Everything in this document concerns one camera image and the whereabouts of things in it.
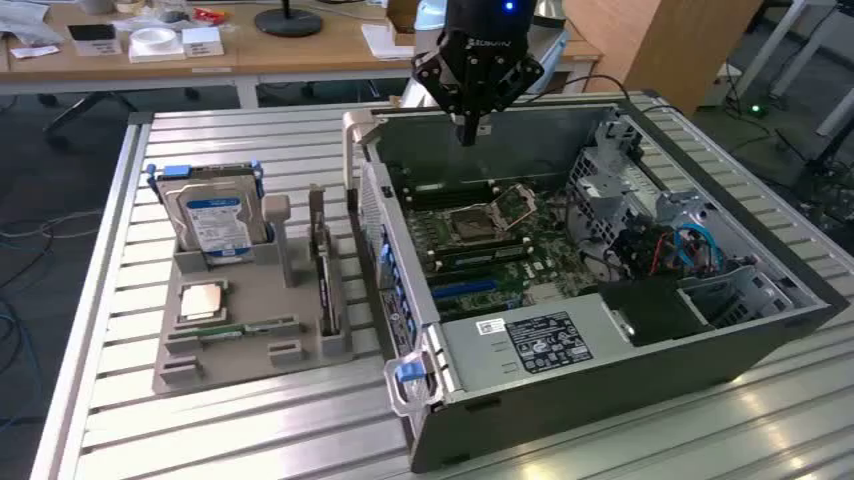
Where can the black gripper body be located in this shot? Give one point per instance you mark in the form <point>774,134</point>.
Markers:
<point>483,45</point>

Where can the green graphics card black fan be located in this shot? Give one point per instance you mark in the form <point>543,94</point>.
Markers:
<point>326,280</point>

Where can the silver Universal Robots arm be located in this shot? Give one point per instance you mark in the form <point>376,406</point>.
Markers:
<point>427,20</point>

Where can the white paper stack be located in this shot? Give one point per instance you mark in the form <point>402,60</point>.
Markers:
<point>387,42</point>

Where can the brown cardboard box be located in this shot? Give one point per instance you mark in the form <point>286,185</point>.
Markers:
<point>400,15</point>

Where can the wooden desk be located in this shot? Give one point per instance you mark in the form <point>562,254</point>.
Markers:
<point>300,55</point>

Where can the black round lamp base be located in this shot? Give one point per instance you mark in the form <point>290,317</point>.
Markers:
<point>287,24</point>

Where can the metal socket cover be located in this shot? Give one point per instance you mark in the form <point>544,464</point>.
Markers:
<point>515,205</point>

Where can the perforated metal disk bay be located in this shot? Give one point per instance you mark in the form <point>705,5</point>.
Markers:
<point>600,200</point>

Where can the CPU socket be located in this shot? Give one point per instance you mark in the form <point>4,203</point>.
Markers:
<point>470,222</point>

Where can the plain white box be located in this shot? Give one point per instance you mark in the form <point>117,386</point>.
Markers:
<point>201,42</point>

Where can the red packet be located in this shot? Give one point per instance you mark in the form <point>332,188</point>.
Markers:
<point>208,16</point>

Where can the dark RAM stick white clips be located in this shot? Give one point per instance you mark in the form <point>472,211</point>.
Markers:
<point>480,256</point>

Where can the green motherboard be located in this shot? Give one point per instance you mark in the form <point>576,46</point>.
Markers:
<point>534,270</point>

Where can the flat white box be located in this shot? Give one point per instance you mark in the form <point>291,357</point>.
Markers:
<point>156,55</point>

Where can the long blue expansion slot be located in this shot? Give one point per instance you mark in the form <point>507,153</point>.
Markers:
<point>463,288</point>

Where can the white tape roll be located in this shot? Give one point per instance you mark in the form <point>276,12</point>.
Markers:
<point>153,37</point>

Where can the small silver chipset heatsink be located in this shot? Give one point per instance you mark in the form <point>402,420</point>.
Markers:
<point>546,293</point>

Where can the hard disk in blue caddy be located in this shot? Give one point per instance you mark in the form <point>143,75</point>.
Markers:
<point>213,220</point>

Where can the short blue expansion slot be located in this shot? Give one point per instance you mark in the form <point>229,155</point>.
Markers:
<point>514,302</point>

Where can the grey parts rack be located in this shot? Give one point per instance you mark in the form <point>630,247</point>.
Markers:
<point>267,300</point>

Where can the white box with black lid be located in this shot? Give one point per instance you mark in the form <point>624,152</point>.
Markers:
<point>95,40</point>

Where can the black office chair base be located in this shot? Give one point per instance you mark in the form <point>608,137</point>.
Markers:
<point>76,114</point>

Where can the open metal disk bay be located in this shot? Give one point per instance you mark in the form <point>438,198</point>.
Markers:
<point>734,300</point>

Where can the grey power supply unit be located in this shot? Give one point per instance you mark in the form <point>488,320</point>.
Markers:
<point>480,355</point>

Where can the silver CPU chip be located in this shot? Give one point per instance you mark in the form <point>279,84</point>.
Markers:
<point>200,301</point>

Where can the green RAM stick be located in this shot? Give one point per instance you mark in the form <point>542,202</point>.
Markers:
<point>227,333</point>

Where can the clear plastic bag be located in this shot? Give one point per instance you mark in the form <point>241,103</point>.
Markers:
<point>27,25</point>

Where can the open dark PC case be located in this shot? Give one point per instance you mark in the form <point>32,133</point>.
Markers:
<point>600,400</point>

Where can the white desk frame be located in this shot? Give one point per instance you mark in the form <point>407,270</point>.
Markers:
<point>773,45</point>

